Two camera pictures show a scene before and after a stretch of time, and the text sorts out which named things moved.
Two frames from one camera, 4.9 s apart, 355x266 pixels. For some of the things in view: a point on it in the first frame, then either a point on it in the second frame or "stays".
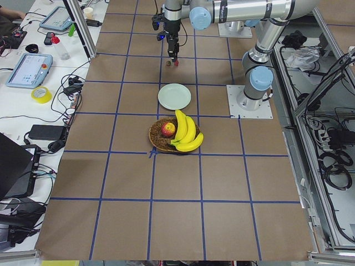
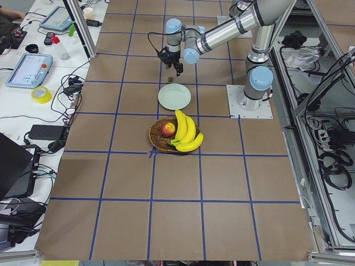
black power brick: (51, 132) stays
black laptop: (19, 166) stays
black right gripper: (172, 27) -> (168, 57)
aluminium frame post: (72, 9) stays
